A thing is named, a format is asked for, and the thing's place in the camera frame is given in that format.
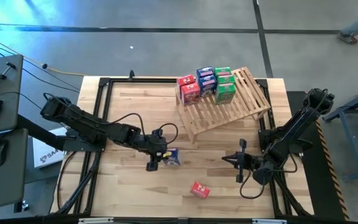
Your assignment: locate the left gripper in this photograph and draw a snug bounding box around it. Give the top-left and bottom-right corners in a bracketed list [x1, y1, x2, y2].
[141, 129, 173, 172]

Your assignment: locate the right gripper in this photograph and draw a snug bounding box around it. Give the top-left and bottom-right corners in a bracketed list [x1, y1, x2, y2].
[221, 139, 260, 184]

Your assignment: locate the wooden slatted shelf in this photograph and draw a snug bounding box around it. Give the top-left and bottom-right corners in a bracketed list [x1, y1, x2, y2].
[175, 66, 272, 144]

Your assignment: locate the white label strip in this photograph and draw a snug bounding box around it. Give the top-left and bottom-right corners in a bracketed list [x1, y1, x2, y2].
[78, 217, 114, 224]
[252, 218, 288, 224]

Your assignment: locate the black platform with hazard stripe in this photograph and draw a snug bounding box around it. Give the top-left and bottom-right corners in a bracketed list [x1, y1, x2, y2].
[286, 90, 351, 222]

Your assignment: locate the white printed cardboard box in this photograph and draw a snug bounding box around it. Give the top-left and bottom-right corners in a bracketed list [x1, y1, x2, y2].
[32, 126, 71, 169]

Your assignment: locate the metal desk clamp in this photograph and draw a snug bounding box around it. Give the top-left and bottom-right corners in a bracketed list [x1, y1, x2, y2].
[14, 200, 30, 214]

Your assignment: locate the grey desk top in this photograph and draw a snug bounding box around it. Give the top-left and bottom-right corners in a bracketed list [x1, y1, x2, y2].
[0, 128, 29, 213]
[0, 54, 24, 138]

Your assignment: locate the person's shoe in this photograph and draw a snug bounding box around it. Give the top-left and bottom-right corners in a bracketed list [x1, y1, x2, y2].
[337, 30, 358, 45]

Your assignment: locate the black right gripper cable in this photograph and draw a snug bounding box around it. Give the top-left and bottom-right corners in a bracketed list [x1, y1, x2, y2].
[239, 152, 298, 200]

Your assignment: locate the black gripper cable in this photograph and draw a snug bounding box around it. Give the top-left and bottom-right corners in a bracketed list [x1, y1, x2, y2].
[239, 152, 298, 200]
[104, 112, 180, 146]

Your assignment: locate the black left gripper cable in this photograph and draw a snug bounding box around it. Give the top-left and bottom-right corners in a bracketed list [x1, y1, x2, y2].
[104, 112, 180, 146]

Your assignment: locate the black aluminium table frame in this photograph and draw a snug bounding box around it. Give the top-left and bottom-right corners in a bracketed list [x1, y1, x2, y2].
[50, 76, 315, 218]

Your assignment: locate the yellow floor cable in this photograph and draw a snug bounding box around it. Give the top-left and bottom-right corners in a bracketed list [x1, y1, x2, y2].
[0, 30, 87, 77]

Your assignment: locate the blue-grey metal cart frame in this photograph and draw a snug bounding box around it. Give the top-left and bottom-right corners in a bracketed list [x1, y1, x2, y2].
[321, 81, 358, 181]

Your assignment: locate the black floor cable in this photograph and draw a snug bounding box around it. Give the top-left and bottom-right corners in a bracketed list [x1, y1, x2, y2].
[0, 39, 81, 93]

